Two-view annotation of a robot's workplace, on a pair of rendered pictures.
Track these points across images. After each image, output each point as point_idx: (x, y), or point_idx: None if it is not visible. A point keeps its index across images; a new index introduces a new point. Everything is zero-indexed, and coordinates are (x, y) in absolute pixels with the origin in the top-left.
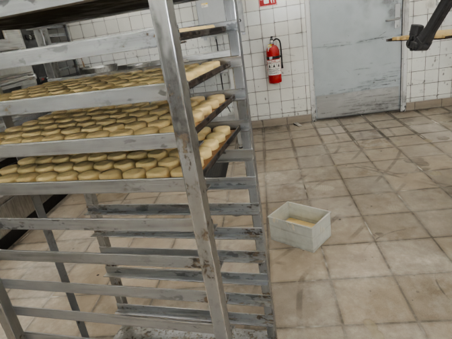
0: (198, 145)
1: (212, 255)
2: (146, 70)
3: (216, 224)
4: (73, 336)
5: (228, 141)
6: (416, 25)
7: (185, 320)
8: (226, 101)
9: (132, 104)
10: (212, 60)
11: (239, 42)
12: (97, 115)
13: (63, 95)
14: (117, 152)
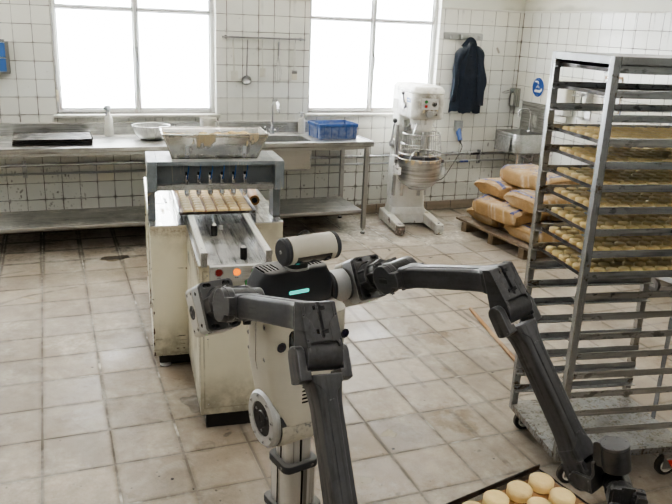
0: (533, 228)
1: (525, 272)
2: (633, 225)
3: (531, 268)
4: (606, 329)
5: (565, 264)
6: (612, 436)
7: (667, 499)
8: (574, 246)
9: (649, 248)
10: (603, 230)
11: (586, 221)
12: (639, 238)
13: None
14: None
